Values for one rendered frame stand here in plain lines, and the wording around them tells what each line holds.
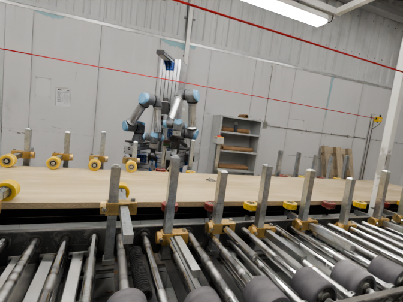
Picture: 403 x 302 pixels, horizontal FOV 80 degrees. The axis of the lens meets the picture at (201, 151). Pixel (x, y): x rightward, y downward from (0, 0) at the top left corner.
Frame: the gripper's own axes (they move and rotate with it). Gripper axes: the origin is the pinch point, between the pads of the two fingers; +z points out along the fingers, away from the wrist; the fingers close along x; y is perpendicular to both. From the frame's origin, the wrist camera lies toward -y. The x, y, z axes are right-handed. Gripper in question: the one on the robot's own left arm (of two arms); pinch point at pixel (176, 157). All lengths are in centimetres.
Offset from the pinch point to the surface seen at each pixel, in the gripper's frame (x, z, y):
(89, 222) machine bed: 96, 19, 65
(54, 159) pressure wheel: 33, 3, 92
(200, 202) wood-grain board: 98, 10, 11
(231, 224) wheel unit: 119, 12, 4
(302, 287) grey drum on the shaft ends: 158, 17, -3
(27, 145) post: 10, -2, 113
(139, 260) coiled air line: 134, 18, 47
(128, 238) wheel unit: 143, 5, 52
